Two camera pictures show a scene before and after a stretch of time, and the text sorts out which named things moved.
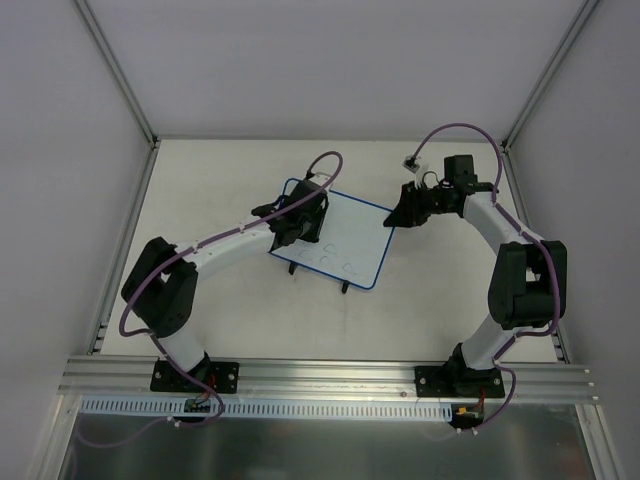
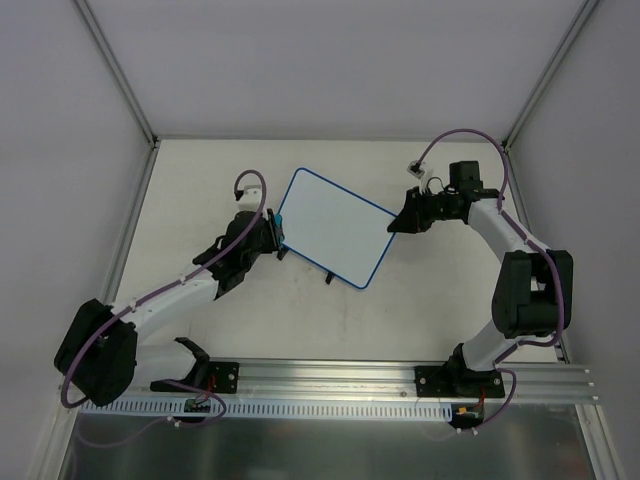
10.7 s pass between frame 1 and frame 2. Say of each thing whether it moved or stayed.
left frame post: stayed
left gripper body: moved
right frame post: stayed
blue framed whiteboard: stayed
